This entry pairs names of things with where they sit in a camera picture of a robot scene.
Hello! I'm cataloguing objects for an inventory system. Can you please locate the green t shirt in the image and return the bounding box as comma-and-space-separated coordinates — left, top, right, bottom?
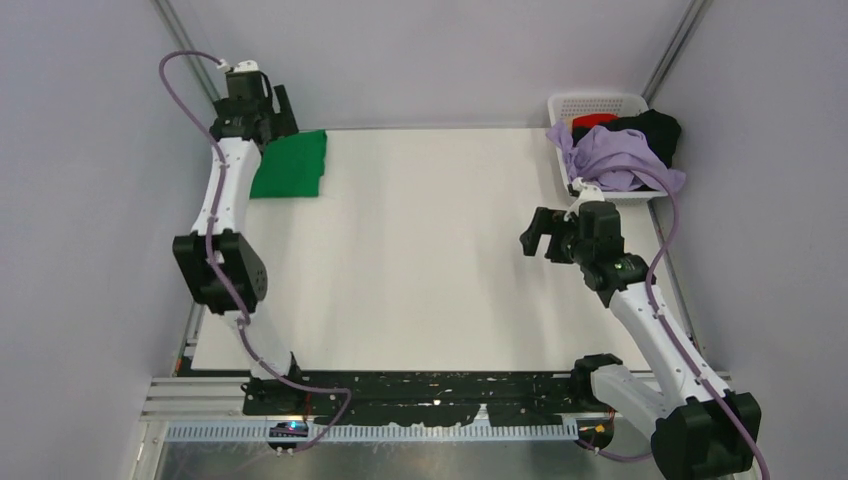
249, 130, 327, 199

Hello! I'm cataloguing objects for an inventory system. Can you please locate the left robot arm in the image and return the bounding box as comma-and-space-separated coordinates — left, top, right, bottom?
172, 61, 307, 414

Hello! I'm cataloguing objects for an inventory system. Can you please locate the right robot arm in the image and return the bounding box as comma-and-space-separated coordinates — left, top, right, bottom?
519, 201, 762, 479

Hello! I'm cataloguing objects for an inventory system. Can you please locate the lavender t shirt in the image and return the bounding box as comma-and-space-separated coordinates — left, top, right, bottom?
546, 121, 687, 193

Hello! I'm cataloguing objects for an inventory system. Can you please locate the red t shirt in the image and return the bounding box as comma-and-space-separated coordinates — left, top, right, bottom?
571, 112, 618, 130

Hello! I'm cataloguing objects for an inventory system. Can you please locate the white laundry basket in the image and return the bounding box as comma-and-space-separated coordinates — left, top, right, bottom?
547, 92, 667, 205

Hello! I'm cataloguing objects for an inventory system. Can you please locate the black t shirt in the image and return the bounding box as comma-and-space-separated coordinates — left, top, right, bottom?
571, 109, 682, 168

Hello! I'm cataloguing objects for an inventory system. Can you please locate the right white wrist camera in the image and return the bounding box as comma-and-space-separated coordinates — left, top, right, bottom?
564, 177, 605, 221

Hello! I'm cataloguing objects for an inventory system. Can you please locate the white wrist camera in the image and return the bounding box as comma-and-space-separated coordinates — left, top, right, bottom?
564, 177, 605, 221
220, 60, 260, 74

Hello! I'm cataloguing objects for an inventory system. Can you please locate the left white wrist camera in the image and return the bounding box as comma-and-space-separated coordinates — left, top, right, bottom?
220, 60, 260, 74

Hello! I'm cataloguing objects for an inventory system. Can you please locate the left corner frame post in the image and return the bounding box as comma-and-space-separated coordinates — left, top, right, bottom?
153, 0, 251, 142

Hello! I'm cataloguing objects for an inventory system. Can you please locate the corner frame post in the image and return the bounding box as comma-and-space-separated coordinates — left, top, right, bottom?
153, 0, 251, 142
641, 0, 713, 104

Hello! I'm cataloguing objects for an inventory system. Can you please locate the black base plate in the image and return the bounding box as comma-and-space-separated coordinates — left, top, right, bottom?
241, 370, 610, 427

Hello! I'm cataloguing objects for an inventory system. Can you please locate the right corner frame post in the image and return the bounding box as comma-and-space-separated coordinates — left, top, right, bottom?
641, 0, 713, 104

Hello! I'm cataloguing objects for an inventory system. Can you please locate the slotted cable duct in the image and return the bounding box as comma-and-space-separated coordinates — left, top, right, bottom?
165, 420, 578, 443

